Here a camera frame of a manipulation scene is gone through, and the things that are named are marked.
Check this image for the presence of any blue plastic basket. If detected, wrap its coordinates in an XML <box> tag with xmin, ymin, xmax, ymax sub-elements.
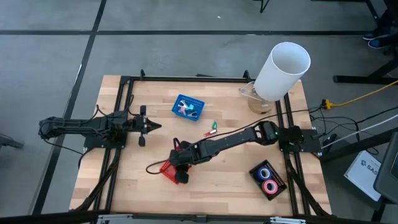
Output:
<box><xmin>171</xmin><ymin>94</ymin><xmax>206</xmax><ymax>122</ymax></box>

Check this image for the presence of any black crossbeam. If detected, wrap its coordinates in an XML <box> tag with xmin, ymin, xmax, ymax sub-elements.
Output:
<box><xmin>0</xmin><ymin>210</ymin><xmax>398</xmax><ymax>224</ymax></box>

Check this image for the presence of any white shade wooden base lamp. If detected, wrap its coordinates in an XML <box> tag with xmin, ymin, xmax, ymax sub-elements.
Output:
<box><xmin>238</xmin><ymin>42</ymin><xmax>312</xmax><ymax>114</ymax></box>

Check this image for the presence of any black desk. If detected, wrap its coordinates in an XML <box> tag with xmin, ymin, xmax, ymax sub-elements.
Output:
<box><xmin>333</xmin><ymin>57</ymin><xmax>398</xmax><ymax>85</ymax></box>

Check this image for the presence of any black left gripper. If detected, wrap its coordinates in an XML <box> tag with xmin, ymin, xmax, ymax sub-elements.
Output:
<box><xmin>132</xmin><ymin>105</ymin><xmax>162</xmax><ymax>148</ymax></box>

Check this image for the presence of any black power cable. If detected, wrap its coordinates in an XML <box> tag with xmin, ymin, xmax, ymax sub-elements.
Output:
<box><xmin>309</xmin><ymin>105</ymin><xmax>398</xmax><ymax>156</ymax></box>

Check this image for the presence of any yellow extension cable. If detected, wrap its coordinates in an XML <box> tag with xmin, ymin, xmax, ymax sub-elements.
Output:
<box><xmin>322</xmin><ymin>80</ymin><xmax>398</xmax><ymax>110</ymax></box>

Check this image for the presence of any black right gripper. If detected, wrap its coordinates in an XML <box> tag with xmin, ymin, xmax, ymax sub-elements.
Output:
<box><xmin>169</xmin><ymin>141</ymin><xmax>201</xmax><ymax>185</ymax></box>

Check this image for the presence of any black table frame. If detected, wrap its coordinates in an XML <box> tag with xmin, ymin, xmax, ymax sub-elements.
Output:
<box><xmin>70</xmin><ymin>68</ymin><xmax>333</xmax><ymax>218</ymax></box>

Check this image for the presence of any white printed box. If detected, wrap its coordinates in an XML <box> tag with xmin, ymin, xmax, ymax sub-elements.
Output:
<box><xmin>343</xmin><ymin>150</ymin><xmax>382</xmax><ymax>202</ymax></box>

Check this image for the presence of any dark grey chair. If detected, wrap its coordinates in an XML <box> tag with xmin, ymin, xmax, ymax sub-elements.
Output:
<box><xmin>373</xmin><ymin>132</ymin><xmax>398</xmax><ymax>205</ymax></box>

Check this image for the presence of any pink tape roll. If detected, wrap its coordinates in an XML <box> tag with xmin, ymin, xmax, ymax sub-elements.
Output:
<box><xmin>261</xmin><ymin>179</ymin><xmax>279</xmax><ymax>195</ymax></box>

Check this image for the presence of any red plastic basket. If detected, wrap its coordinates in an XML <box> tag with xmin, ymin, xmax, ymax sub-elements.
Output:
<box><xmin>159</xmin><ymin>138</ymin><xmax>191</xmax><ymax>185</ymax></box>

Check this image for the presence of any purple-blue tape roll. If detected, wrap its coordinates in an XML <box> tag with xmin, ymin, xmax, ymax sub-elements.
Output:
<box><xmin>255</xmin><ymin>166</ymin><xmax>273</xmax><ymax>184</ymax></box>

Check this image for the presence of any white power cable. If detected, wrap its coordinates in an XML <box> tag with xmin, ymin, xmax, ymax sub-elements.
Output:
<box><xmin>322</xmin><ymin>113</ymin><xmax>398</xmax><ymax>147</ymax></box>

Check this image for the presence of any person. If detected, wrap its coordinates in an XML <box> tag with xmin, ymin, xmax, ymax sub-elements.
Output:
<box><xmin>362</xmin><ymin>0</ymin><xmax>398</xmax><ymax>50</ymax></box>

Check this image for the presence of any black plastic basket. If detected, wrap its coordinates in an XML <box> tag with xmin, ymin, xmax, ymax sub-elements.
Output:
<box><xmin>248</xmin><ymin>159</ymin><xmax>289</xmax><ymax>202</ymax></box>

